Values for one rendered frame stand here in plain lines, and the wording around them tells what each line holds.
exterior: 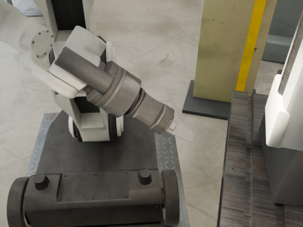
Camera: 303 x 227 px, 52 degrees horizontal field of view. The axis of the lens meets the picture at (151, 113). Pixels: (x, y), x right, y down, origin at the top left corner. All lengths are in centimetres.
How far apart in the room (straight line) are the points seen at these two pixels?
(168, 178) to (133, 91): 59
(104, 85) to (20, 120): 190
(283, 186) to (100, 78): 40
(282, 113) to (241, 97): 75
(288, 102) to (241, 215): 50
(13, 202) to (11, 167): 95
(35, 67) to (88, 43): 10
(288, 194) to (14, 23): 61
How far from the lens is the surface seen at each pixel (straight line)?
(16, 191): 117
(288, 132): 20
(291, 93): 18
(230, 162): 75
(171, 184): 110
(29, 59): 59
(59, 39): 83
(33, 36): 60
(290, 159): 61
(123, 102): 56
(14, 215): 117
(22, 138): 225
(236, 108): 90
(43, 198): 112
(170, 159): 143
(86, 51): 55
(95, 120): 109
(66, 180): 115
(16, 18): 64
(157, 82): 258
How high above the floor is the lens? 148
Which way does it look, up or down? 41 degrees down
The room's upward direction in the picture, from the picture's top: straight up
